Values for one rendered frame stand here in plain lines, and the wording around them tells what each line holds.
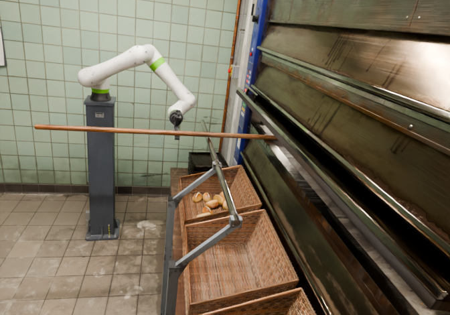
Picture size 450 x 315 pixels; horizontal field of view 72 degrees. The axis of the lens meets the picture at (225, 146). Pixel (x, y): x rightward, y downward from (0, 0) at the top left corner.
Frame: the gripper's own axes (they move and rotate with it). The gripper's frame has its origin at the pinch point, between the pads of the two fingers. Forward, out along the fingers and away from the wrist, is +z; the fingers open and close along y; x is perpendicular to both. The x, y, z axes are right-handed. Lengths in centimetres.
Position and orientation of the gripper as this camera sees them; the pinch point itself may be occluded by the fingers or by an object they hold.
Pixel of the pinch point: (177, 128)
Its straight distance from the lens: 197.6
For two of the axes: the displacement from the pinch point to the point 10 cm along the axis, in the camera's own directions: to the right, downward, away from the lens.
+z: 1.9, 3.9, -9.0
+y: -1.3, 9.2, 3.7
